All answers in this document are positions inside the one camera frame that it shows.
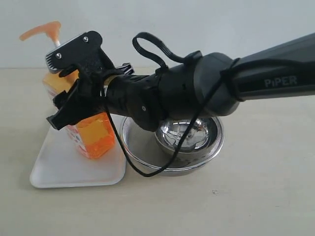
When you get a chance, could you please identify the steel mesh colander bowl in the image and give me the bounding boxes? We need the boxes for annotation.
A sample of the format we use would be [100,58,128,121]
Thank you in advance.
[119,117,224,176]

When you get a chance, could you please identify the orange pump soap bottle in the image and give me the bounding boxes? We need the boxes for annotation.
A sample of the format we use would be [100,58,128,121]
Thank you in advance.
[19,21,115,159]

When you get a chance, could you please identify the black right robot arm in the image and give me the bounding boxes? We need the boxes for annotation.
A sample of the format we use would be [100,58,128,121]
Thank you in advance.
[45,31,315,131]

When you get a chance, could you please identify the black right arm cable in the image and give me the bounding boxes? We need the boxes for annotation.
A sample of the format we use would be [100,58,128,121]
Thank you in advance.
[92,31,242,177]

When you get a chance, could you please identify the small stainless steel bowl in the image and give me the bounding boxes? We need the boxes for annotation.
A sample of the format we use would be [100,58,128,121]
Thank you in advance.
[155,118,222,156]

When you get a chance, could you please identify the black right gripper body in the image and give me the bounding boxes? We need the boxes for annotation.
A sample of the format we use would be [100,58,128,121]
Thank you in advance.
[75,49,134,107]

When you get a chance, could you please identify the white rectangular plastic tray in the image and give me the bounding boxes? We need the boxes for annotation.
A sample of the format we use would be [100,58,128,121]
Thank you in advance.
[30,128,126,188]

